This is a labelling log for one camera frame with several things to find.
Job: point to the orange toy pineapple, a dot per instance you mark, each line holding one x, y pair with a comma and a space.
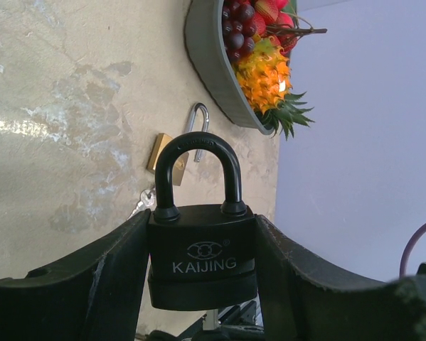
264, 78

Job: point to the grey fruit tray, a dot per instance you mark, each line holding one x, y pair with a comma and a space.
206, 49

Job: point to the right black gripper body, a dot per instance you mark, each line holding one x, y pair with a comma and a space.
238, 322

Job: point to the small silver keys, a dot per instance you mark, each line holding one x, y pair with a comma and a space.
147, 200

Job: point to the dark red grapes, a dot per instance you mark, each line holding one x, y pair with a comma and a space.
238, 29

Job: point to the black padlock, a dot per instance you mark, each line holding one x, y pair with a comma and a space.
202, 256

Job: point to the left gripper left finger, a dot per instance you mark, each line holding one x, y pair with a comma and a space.
94, 293

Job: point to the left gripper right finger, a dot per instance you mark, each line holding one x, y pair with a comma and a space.
305, 297

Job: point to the red leafy fruit cluster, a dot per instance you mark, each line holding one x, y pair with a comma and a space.
283, 24

